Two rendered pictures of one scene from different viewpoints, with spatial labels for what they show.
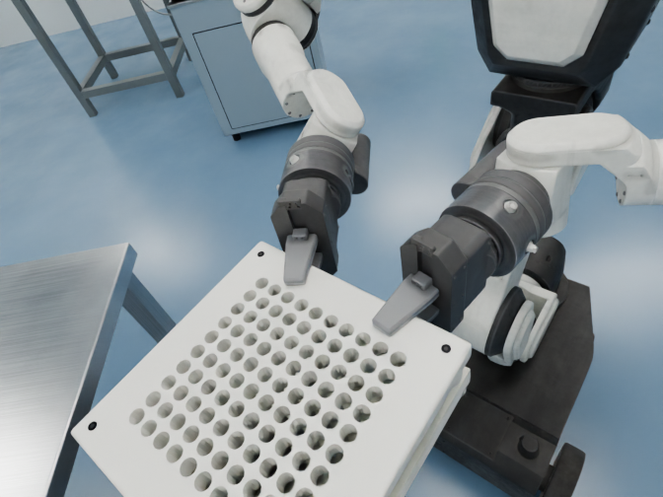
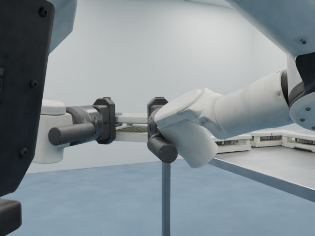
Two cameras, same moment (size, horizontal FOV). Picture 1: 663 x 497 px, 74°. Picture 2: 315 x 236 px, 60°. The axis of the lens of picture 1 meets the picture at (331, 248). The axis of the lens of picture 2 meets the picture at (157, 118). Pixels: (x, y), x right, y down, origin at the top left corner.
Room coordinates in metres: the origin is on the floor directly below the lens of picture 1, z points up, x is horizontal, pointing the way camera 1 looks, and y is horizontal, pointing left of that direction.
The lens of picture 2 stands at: (0.92, -0.34, 1.07)
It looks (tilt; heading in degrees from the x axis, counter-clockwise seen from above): 3 degrees down; 148
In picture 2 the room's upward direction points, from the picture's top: straight up
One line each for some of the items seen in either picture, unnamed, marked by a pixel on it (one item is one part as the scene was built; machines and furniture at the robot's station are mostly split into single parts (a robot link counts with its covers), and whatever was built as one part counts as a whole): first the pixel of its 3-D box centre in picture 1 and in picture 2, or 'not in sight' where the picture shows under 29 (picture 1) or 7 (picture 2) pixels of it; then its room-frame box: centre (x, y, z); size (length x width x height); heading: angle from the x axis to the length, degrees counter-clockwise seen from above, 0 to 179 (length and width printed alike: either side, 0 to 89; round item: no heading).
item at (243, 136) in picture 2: not in sight; (213, 135); (-0.05, 0.58, 0.91); 0.25 x 0.24 x 0.02; 173
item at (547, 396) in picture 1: (498, 339); not in sight; (0.58, -0.38, 0.19); 0.64 x 0.52 x 0.33; 131
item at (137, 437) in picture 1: (268, 392); (147, 117); (0.18, 0.08, 1.02); 0.25 x 0.24 x 0.02; 41
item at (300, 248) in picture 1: (297, 255); not in sight; (0.30, 0.03, 1.04); 0.06 x 0.03 x 0.02; 163
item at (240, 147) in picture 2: not in sight; (213, 145); (-0.05, 0.58, 0.86); 0.24 x 0.24 x 0.02; 83
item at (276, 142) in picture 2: not in sight; (258, 140); (-0.05, 0.91, 0.86); 0.24 x 0.24 x 0.02; 80
